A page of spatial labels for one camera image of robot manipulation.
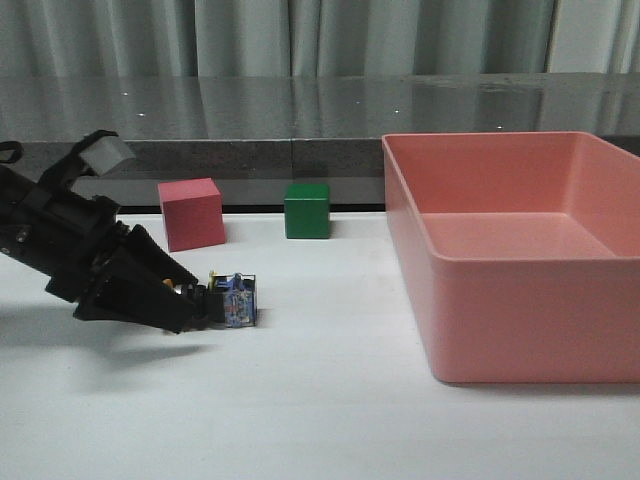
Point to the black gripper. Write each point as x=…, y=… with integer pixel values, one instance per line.
x=71, y=239

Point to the yellow push button switch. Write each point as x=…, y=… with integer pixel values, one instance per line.
x=228, y=301

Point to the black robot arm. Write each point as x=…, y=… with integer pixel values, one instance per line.
x=10, y=152

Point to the pink wooden cube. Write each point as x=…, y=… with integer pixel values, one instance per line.
x=192, y=213

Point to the grey granite ledge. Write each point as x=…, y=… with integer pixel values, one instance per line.
x=256, y=135

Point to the green wooden cube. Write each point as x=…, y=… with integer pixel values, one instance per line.
x=307, y=211

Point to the grey curtain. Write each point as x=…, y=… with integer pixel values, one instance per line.
x=316, y=38

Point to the pink plastic bin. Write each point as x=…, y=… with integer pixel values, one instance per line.
x=520, y=254

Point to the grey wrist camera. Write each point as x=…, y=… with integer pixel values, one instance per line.
x=106, y=154

